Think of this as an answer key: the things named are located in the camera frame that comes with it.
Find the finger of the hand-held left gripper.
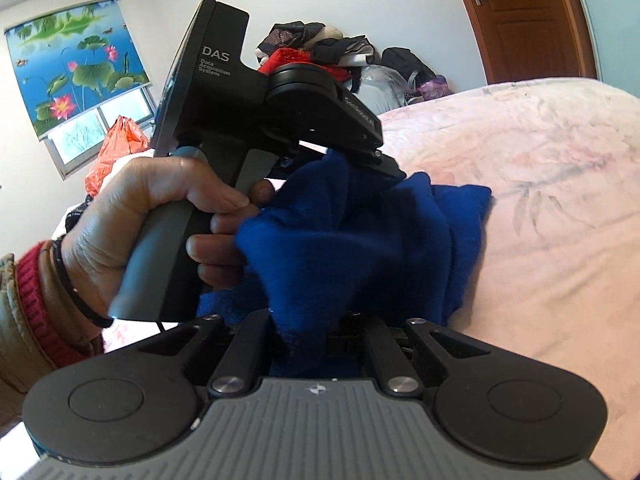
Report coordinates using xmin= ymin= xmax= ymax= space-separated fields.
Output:
xmin=327 ymin=82 xmax=407 ymax=179

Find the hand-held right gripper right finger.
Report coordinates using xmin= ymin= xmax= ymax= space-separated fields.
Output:
xmin=326 ymin=313 xmax=493 ymax=395

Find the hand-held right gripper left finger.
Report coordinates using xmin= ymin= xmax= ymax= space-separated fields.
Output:
xmin=140 ymin=310 xmax=282 ymax=395

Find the blue rhinestone sweater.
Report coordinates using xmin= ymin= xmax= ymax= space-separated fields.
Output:
xmin=195 ymin=147 xmax=496 ymax=378

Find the person's left forearm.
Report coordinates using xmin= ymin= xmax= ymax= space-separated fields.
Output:
xmin=0 ymin=240 xmax=108 ymax=413

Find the pile of dark clothes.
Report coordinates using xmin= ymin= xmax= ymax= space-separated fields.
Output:
xmin=252 ymin=21 xmax=377 ymax=92

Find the person's left hand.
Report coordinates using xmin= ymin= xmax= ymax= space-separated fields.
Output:
xmin=60 ymin=155 xmax=275 ymax=321

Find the clear plastic bag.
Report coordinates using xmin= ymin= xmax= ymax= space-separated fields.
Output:
xmin=357 ymin=62 xmax=417 ymax=117

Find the red garment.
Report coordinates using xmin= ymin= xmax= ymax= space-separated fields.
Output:
xmin=257 ymin=49 xmax=352 ymax=82

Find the black backpack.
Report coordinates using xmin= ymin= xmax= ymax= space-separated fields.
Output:
xmin=381 ymin=47 xmax=437 ymax=97

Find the purple bag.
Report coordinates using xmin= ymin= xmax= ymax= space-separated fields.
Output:
xmin=415 ymin=75 xmax=454 ymax=104

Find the orange plastic bag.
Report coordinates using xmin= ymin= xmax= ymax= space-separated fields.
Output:
xmin=84 ymin=116 xmax=151 ymax=198

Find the window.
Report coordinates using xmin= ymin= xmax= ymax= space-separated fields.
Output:
xmin=45 ymin=85 xmax=159 ymax=181

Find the lotus print roller blind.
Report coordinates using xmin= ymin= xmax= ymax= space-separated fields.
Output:
xmin=4 ymin=2 xmax=151 ymax=141

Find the black wrist band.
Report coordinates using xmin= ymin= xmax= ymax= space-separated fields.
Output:
xmin=50 ymin=236 xmax=115 ymax=329

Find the black cloth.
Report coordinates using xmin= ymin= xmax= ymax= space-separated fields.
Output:
xmin=64 ymin=194 xmax=97 ymax=235

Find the brown wooden door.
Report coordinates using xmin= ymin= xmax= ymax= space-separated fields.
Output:
xmin=445 ymin=0 xmax=599 ymax=86

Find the pink floral bed sheet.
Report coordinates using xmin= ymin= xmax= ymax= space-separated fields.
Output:
xmin=102 ymin=77 xmax=640 ymax=480

